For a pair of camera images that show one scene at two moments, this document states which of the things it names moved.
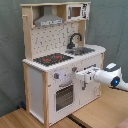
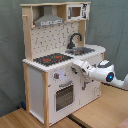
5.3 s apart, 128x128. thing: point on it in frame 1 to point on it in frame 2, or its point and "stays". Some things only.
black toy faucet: (71, 45) stays
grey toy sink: (80, 51) stays
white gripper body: (87, 74) to (82, 64)
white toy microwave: (76, 12) stays
